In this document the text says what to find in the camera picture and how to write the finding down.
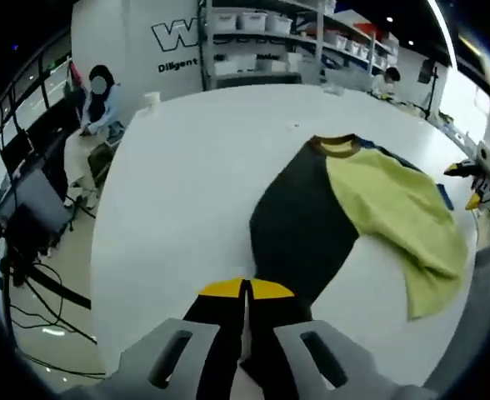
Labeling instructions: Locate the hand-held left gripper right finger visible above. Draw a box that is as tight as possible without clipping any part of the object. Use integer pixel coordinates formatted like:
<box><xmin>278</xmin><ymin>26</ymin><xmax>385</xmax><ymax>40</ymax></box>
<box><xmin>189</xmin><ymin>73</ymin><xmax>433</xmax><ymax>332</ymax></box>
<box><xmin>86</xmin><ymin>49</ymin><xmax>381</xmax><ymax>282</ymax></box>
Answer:
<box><xmin>247</xmin><ymin>277</ymin><xmax>379</xmax><ymax>400</ymax></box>

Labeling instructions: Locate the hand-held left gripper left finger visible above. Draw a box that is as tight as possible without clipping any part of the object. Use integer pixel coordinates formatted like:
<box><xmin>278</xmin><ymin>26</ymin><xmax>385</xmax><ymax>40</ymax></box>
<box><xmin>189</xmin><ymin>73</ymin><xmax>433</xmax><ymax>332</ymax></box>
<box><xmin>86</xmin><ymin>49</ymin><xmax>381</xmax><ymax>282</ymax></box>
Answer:
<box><xmin>117</xmin><ymin>277</ymin><xmax>247</xmax><ymax>400</ymax></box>

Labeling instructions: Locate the yellow grey blue garment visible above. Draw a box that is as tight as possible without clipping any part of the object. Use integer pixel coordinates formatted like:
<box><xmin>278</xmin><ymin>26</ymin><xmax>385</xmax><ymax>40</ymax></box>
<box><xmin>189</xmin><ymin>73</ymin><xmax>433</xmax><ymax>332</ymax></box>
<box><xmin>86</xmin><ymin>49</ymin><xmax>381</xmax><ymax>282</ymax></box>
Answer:
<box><xmin>248</xmin><ymin>132</ymin><xmax>470</xmax><ymax>322</ymax></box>

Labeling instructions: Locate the ceiling light strip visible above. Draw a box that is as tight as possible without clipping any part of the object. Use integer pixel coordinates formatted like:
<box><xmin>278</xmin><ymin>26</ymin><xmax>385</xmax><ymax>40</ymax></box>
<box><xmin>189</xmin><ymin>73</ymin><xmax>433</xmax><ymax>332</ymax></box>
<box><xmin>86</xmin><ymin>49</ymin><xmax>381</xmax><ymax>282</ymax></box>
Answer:
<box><xmin>427</xmin><ymin>0</ymin><xmax>458</xmax><ymax>70</ymax></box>

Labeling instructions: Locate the dark flat screen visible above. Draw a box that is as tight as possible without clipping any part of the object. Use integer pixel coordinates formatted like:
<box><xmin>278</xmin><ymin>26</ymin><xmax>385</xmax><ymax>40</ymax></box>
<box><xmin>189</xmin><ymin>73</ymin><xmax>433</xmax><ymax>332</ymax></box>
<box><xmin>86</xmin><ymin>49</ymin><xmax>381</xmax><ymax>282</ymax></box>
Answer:
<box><xmin>2</xmin><ymin>168</ymin><xmax>74</xmax><ymax>247</ymax></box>

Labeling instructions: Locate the grey office chair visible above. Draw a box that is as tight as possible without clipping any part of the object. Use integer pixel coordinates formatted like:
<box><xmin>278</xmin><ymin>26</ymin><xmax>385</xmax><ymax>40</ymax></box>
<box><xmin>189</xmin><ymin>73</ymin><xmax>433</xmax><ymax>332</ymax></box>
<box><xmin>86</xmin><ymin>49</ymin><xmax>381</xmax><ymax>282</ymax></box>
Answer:
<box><xmin>72</xmin><ymin>120</ymin><xmax>128</xmax><ymax>220</ymax></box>

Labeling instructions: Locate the grey metal shelf rack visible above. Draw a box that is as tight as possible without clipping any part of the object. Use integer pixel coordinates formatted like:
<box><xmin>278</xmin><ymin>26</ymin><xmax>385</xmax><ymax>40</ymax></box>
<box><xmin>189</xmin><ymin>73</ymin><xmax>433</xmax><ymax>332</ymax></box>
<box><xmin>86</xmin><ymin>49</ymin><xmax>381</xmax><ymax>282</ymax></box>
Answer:
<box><xmin>197</xmin><ymin>0</ymin><xmax>400</xmax><ymax>91</ymax></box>

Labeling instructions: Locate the row of white storage bins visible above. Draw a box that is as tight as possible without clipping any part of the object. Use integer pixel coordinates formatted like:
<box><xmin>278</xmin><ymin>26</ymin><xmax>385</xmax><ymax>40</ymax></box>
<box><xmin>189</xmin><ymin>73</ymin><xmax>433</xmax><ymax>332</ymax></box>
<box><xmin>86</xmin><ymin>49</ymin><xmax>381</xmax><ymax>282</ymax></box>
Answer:
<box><xmin>213</xmin><ymin>10</ymin><xmax>398</xmax><ymax>70</ymax></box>

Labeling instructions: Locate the black desk monitor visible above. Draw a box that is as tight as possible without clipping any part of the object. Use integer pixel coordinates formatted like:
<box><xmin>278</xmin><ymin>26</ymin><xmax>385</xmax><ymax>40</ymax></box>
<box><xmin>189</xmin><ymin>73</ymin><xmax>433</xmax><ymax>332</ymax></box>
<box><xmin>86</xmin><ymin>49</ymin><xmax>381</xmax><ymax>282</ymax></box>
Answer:
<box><xmin>0</xmin><ymin>128</ymin><xmax>36</xmax><ymax>176</ymax></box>

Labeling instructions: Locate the red hanging cloth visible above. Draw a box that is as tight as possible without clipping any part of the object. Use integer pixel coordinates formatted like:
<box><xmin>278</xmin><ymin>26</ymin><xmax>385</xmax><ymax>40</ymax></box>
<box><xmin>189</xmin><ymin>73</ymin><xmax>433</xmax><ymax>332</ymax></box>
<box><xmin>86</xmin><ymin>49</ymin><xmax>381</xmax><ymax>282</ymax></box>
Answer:
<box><xmin>67</xmin><ymin>60</ymin><xmax>83</xmax><ymax>91</ymax></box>

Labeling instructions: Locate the thick black floor cable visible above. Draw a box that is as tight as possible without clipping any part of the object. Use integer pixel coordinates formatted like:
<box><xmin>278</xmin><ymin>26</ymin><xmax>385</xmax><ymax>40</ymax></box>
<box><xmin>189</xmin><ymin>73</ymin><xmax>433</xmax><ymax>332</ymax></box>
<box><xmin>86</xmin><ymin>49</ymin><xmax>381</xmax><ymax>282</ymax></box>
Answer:
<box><xmin>23</xmin><ymin>262</ymin><xmax>93</xmax><ymax>310</ymax></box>

